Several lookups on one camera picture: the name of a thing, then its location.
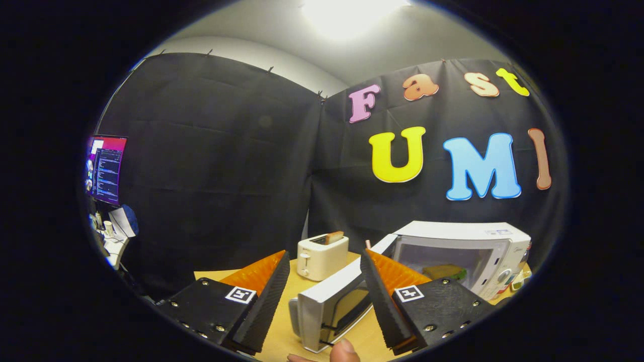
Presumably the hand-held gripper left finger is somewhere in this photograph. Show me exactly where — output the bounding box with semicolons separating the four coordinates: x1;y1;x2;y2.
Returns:
157;250;291;355

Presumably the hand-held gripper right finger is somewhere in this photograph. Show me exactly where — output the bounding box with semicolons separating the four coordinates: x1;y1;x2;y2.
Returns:
359;248;496;355

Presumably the brown bread lettuce sandwich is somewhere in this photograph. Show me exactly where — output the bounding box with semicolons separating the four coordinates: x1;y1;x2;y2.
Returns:
422;264;467;282

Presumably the white microwave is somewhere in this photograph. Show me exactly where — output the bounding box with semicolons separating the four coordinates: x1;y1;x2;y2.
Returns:
289;221;532;353

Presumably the white toaster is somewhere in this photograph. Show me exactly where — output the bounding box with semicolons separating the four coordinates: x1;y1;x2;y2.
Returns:
296;234;350;282

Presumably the black backdrop cloth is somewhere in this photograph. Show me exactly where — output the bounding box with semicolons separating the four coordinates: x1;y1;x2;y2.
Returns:
93;52;569;302

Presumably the white paper sheet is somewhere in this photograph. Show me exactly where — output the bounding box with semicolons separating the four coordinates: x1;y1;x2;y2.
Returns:
108;206;137;239

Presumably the computer monitor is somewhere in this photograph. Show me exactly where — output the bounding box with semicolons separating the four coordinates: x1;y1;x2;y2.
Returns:
86;135;128;207

